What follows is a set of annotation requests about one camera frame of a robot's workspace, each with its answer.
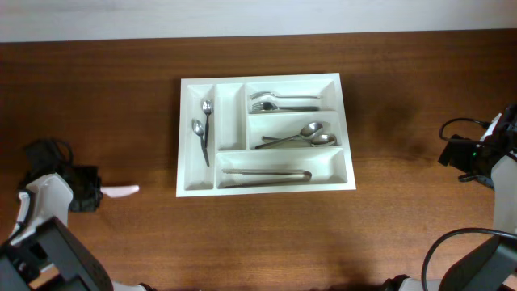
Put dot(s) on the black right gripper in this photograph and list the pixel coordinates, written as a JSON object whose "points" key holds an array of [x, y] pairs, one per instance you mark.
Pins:
{"points": [[458, 158]]}

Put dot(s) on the steel fork dark handle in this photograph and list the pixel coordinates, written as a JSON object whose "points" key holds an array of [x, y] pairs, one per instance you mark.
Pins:
{"points": [[272, 107]]}

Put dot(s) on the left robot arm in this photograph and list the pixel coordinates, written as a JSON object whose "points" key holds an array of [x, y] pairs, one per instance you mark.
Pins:
{"points": [[40, 239]]}

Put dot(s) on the white plastic cutlery tray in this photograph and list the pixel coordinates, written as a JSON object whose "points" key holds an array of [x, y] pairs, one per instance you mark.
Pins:
{"points": [[235, 131]]}

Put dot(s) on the white plastic knife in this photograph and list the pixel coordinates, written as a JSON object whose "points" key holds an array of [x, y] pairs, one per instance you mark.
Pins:
{"points": [[119, 191]]}

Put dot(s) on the small steel teaspoon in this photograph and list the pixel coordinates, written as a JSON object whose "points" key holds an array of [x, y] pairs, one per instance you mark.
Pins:
{"points": [[207, 108], [198, 130]]}

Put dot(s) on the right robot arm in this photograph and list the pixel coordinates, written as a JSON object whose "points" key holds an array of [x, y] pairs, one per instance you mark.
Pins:
{"points": [[487, 266]]}

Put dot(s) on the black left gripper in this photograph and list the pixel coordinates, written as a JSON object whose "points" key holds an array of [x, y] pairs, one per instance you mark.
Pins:
{"points": [[92, 203]]}

